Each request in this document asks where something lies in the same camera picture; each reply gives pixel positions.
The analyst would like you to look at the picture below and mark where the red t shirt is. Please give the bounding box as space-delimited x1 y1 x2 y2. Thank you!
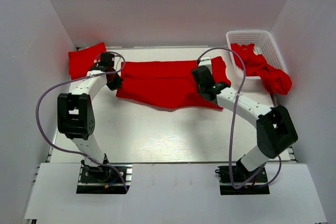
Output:
68 42 106 80
231 43 292 95
116 60 223 111

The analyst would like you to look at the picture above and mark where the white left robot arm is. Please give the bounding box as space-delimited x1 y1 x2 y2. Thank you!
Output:
57 51 124 182

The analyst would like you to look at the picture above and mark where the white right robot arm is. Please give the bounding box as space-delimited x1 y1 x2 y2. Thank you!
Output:
192 66 298 182

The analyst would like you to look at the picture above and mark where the red t shirt in basket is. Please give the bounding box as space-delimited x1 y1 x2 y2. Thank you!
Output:
231 43 292 95

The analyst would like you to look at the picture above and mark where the white plastic laundry basket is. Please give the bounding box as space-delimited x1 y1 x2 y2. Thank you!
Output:
226 30 288 73

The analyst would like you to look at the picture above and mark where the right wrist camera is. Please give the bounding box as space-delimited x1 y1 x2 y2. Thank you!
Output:
197 57 212 72

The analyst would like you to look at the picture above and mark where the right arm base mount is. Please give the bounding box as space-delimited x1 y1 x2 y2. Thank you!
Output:
216 163 271 196

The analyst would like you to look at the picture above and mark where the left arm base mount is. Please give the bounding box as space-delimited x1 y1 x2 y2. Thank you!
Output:
76 165 132 195

